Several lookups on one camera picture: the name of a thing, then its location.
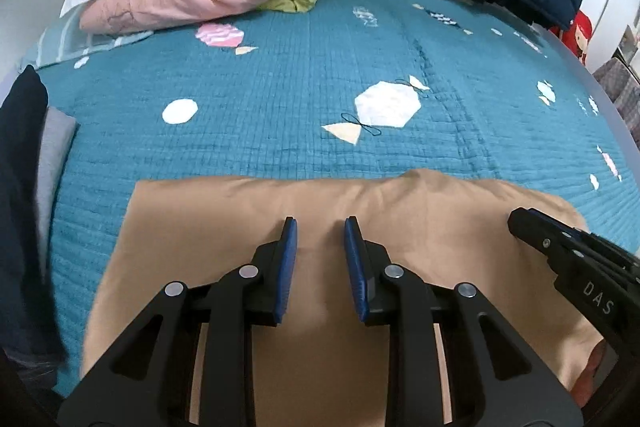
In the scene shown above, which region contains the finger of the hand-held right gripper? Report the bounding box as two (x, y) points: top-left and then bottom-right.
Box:
(507, 207), (588, 270)
(530, 208), (640, 268)

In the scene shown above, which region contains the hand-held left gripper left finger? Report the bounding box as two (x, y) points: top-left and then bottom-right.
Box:
(57, 217), (298, 427)

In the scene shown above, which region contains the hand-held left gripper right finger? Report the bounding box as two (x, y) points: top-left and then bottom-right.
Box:
(345, 217), (583, 427)

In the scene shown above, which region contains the tan button-up jacket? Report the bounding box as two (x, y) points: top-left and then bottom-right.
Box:
(82, 169), (608, 427)

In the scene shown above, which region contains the patterned cloth-covered box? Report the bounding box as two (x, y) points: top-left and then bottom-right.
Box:
(592, 57), (640, 148)

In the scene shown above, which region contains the teal candy-print bedspread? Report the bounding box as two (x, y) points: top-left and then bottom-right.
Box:
(17, 0), (631, 400)

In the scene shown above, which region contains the red doll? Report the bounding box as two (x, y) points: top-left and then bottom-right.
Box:
(550, 11), (593, 66)

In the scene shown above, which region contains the grey cloth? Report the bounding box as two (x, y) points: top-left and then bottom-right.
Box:
(36, 106), (81, 278)

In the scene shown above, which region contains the dark navy cloth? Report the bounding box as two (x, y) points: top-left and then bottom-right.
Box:
(0, 64), (68, 365)

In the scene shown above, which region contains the light blue striped pillow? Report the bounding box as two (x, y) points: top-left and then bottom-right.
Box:
(20, 4), (153, 70)

